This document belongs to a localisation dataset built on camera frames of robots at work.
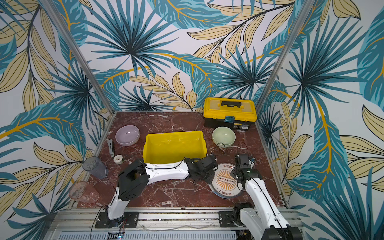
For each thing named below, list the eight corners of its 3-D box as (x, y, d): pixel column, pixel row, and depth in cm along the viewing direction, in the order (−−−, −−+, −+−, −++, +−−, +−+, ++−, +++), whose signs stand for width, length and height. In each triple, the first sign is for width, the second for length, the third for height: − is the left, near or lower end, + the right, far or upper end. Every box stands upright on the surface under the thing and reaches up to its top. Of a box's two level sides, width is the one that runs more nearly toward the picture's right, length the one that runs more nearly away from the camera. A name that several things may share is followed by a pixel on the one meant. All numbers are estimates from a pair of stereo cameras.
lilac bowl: (116, 147, 101) (111, 142, 96) (122, 131, 110) (118, 125, 105) (138, 148, 101) (136, 142, 96) (143, 131, 110) (140, 125, 105)
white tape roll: (113, 164, 94) (112, 162, 92) (116, 156, 97) (114, 154, 96) (122, 164, 94) (121, 162, 92) (124, 156, 97) (123, 154, 96)
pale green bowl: (212, 148, 101) (213, 143, 96) (211, 131, 110) (212, 126, 105) (235, 148, 101) (237, 143, 96) (231, 131, 110) (233, 126, 105)
